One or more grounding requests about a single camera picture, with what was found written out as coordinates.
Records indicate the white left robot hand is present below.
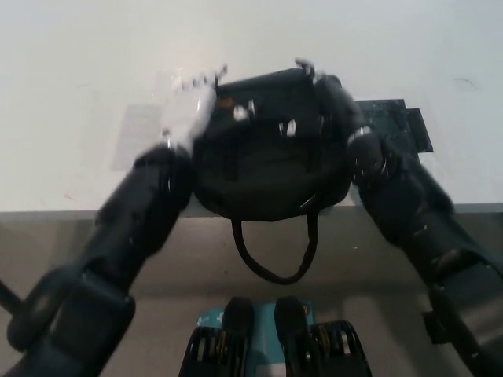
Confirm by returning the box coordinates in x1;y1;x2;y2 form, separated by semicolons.
162;64;259;153

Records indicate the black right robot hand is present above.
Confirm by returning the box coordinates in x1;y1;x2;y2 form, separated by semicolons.
275;57;371;143

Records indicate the black soft travel bag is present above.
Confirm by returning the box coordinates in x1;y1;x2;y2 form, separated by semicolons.
191;67;353;284

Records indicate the black teal robot torso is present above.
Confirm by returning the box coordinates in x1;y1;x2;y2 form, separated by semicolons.
179;296;373;377

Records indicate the clear plastic film piece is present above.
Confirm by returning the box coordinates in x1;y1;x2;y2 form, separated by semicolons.
150;68;190;104

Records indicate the large black tape patch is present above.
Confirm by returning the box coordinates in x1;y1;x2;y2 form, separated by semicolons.
353;97;424;159

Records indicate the grey translucent tape patch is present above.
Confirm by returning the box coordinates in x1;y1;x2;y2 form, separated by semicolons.
109;102;171;172

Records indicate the black table leg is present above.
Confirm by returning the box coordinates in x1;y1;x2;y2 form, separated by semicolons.
0;277;25;316

